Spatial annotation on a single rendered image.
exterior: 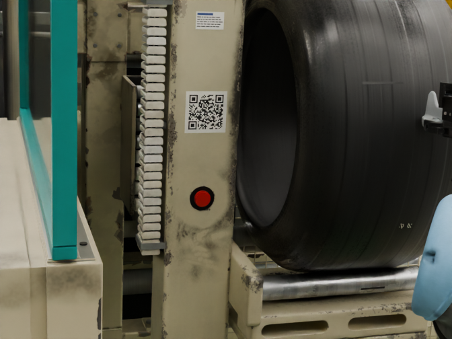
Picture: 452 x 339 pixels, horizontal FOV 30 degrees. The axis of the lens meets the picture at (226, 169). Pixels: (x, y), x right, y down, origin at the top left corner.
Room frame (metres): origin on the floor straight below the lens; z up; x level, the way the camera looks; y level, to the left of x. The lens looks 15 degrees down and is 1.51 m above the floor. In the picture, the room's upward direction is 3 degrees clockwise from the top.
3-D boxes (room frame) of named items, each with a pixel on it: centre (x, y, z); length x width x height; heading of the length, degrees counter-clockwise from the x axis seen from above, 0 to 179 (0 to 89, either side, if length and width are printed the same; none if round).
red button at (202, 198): (1.47, 0.04, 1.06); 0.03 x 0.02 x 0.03; 107
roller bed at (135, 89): (1.92, 0.14, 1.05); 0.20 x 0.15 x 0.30; 107
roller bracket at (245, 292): (1.57, -0.01, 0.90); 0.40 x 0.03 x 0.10; 17
